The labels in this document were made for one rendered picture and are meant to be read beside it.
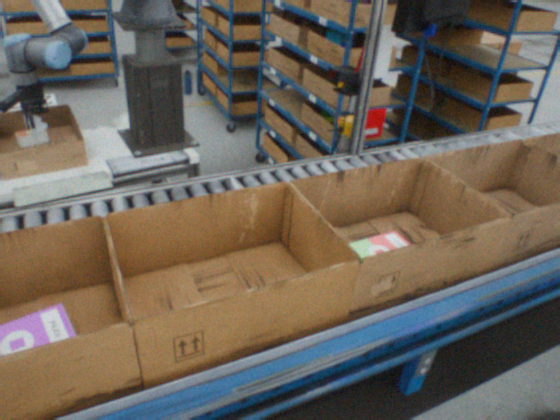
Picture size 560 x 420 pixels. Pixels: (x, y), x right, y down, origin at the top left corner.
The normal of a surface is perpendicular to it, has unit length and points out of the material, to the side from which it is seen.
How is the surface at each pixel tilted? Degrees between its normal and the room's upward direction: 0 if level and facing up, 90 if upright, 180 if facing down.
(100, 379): 90
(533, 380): 0
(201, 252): 89
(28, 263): 90
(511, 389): 0
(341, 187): 90
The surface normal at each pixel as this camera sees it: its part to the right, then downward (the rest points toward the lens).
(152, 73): 0.52, 0.50
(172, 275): 0.04, -0.83
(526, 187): -0.90, 0.18
